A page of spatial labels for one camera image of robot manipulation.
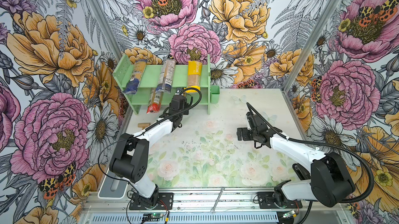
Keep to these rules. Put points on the small board right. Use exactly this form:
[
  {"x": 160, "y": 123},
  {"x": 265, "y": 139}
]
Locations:
[{"x": 290, "y": 214}]

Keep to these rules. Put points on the green wooden shelf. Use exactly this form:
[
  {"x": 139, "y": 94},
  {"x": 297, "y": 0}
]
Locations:
[{"x": 123, "y": 71}]

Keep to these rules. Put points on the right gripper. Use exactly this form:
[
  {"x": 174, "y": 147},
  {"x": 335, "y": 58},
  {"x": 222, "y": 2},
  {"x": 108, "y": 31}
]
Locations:
[{"x": 244, "y": 134}]

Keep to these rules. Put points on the spaghetti bag with blue end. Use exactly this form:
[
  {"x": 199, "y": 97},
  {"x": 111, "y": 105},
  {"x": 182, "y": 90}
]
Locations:
[{"x": 134, "y": 82}]

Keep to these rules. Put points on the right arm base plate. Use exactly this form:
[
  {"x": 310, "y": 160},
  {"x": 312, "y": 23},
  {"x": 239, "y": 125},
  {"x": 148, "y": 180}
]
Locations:
[{"x": 267, "y": 200}]

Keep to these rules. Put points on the spaghetti bag with white label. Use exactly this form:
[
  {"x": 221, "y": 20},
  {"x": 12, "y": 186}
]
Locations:
[{"x": 166, "y": 76}]

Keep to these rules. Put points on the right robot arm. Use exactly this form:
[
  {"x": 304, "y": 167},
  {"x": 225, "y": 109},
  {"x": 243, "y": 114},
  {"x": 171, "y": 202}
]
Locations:
[{"x": 323, "y": 177}]

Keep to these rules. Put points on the green circuit board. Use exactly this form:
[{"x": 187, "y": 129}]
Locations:
[{"x": 152, "y": 217}]

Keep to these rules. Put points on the yellow spaghetti bag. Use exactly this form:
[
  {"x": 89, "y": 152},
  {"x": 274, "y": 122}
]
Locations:
[{"x": 194, "y": 74}]

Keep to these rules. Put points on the metal rod on rail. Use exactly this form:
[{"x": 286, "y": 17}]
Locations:
[{"x": 217, "y": 200}]

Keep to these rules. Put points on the red spaghetti bag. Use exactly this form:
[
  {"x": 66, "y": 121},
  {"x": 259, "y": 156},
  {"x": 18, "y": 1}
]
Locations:
[{"x": 155, "y": 101}]

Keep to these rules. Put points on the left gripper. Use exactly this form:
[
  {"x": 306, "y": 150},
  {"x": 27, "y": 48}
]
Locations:
[{"x": 186, "y": 105}]

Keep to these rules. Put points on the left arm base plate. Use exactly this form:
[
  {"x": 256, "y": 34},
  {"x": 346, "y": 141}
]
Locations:
[{"x": 160, "y": 201}]

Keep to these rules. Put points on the small wooden mallet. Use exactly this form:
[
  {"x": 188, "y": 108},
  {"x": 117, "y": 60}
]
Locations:
[{"x": 143, "y": 125}]

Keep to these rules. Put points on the black stapler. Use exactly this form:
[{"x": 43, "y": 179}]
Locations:
[{"x": 301, "y": 172}]

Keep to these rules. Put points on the white grey bin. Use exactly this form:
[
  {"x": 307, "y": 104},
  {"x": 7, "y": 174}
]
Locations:
[{"x": 112, "y": 187}]

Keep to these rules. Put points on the green cup on shelf side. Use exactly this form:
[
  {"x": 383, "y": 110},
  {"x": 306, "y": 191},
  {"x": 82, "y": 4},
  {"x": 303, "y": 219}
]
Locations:
[{"x": 215, "y": 94}]

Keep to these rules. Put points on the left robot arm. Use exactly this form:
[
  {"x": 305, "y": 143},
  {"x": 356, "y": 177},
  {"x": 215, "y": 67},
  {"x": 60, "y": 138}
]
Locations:
[{"x": 130, "y": 157}]

